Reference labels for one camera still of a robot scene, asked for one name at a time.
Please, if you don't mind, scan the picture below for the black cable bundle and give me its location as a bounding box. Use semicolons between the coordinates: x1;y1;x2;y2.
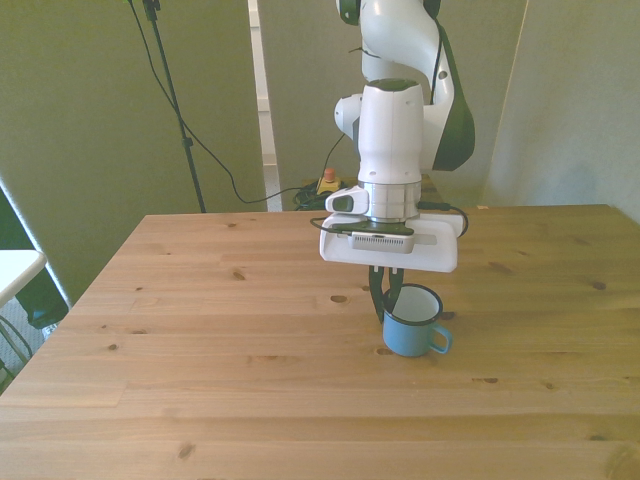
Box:
291;180;327;212

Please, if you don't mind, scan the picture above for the yellow emergency stop button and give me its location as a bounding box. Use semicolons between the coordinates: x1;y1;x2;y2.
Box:
316;168;347;197

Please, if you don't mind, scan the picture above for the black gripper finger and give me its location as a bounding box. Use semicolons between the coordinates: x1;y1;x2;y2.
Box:
367;266;387;322
382;268;403;315

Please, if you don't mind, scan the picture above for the black tripod cable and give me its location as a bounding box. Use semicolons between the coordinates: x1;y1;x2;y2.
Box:
126;0;347;205

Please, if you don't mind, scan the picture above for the blue enamel mug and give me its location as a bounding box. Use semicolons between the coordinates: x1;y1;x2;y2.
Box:
381;283;454;360

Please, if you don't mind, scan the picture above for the white side table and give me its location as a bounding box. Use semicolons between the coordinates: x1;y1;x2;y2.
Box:
0;249;47;307

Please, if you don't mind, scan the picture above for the black tripod stand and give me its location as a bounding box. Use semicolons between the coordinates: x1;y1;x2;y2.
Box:
141;0;208;214

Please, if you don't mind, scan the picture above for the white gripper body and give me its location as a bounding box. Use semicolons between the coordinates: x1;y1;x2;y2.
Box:
318;212;460;275

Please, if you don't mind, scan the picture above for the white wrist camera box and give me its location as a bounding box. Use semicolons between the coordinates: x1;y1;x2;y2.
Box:
346;230;416;255

